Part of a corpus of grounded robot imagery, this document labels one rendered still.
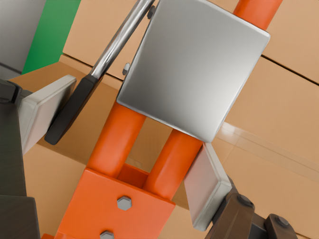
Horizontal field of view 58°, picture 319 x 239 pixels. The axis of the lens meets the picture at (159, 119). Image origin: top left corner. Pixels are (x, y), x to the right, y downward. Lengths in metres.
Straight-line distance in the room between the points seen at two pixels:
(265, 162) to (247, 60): 0.69
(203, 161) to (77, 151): 0.22
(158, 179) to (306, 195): 0.78
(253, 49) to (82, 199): 0.13
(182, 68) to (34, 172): 0.25
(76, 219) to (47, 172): 0.16
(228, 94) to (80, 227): 0.12
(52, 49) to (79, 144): 0.96
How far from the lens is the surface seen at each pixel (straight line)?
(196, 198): 0.16
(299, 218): 0.98
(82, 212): 0.20
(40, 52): 1.33
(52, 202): 0.38
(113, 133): 0.17
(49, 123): 0.18
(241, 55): 0.16
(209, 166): 0.16
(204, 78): 0.16
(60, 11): 1.29
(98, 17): 0.71
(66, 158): 0.34
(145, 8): 0.17
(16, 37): 1.36
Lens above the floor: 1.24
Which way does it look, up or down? 72 degrees down
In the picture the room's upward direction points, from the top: 175 degrees clockwise
